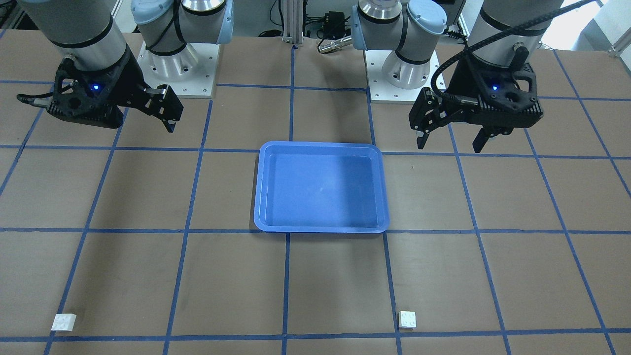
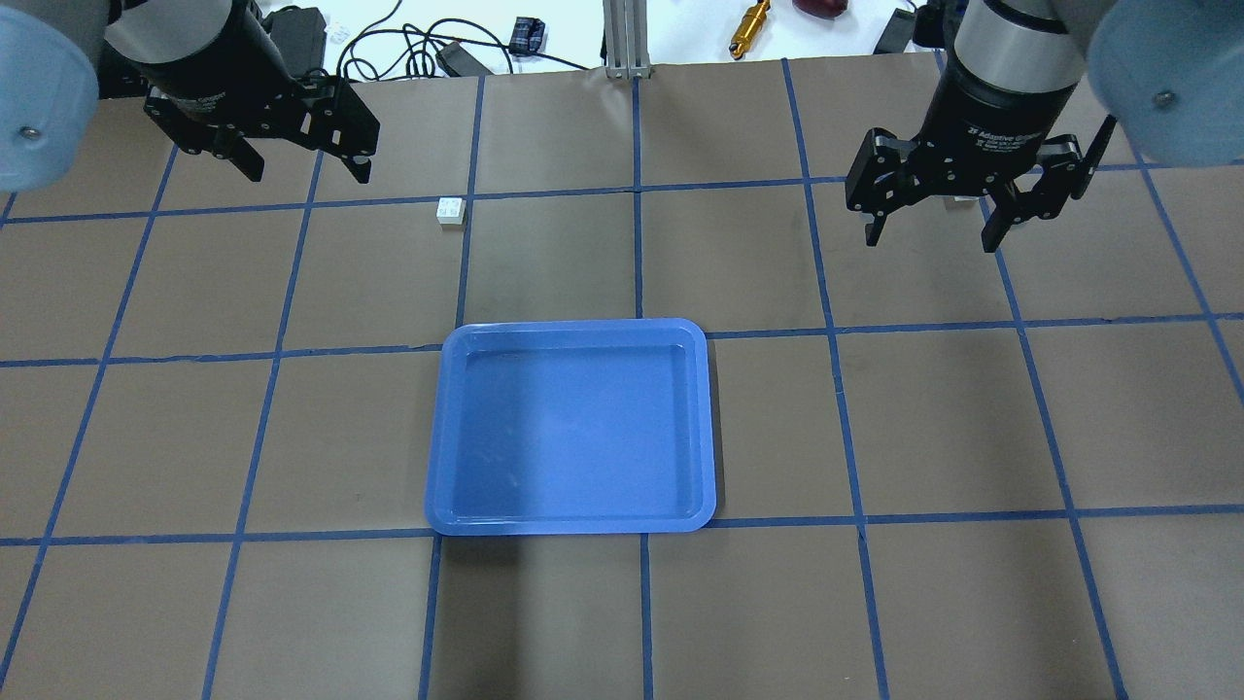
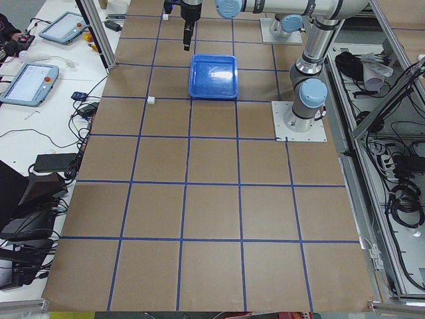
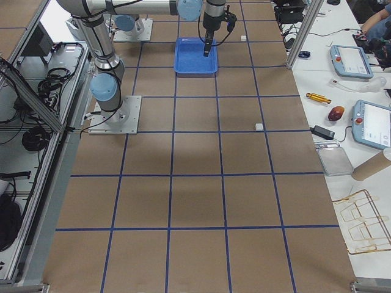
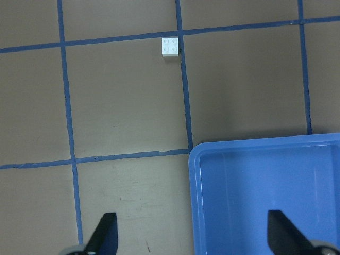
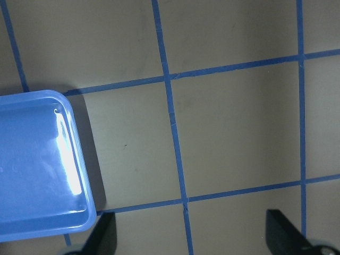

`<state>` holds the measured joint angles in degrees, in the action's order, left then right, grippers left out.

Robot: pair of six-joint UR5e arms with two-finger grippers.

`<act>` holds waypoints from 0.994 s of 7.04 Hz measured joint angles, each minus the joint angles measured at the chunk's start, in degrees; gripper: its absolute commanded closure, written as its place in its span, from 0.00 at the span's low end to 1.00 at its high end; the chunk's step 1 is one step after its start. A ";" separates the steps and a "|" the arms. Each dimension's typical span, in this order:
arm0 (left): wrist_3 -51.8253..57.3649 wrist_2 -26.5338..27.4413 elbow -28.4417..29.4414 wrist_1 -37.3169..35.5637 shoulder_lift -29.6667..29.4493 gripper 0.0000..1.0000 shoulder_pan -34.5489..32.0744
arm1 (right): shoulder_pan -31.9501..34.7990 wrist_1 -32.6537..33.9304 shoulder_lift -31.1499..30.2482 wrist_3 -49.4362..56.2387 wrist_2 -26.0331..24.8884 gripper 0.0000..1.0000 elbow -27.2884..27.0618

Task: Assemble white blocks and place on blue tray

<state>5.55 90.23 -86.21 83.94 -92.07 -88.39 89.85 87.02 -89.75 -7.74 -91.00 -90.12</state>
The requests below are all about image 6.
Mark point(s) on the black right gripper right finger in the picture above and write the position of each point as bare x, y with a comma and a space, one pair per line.
282, 237

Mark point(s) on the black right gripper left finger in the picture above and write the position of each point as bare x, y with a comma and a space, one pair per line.
103, 238

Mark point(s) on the blue plastic tray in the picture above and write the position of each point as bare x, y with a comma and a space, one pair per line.
45, 190

